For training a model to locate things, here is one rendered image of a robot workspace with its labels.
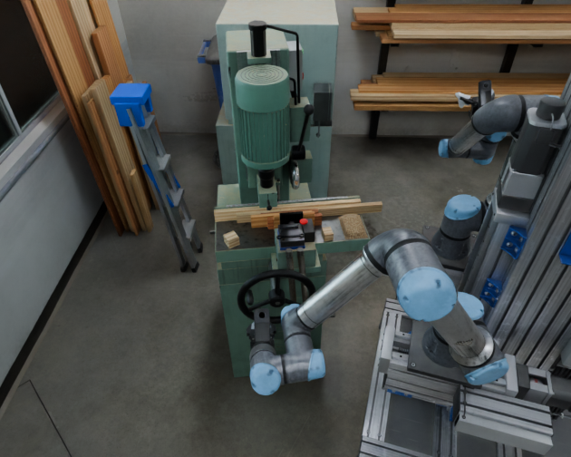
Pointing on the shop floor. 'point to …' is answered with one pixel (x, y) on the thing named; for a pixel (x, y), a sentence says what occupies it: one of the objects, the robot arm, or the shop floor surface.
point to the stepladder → (157, 167)
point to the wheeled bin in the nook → (213, 74)
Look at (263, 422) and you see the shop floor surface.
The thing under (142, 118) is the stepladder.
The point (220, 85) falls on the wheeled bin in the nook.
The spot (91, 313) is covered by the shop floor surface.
